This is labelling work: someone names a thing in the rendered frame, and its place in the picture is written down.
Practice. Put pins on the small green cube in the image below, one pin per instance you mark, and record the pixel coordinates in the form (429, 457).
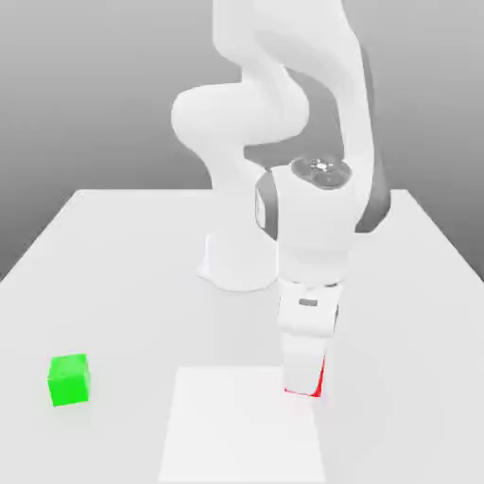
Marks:
(68, 382)

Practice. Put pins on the small red cube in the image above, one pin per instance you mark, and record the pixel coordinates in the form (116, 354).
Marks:
(320, 385)

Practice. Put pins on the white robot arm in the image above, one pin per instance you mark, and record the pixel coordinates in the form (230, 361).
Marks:
(287, 113)

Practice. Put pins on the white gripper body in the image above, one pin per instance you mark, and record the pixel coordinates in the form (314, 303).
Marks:
(308, 315)

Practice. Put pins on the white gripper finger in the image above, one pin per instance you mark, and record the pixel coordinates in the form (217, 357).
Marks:
(302, 363)

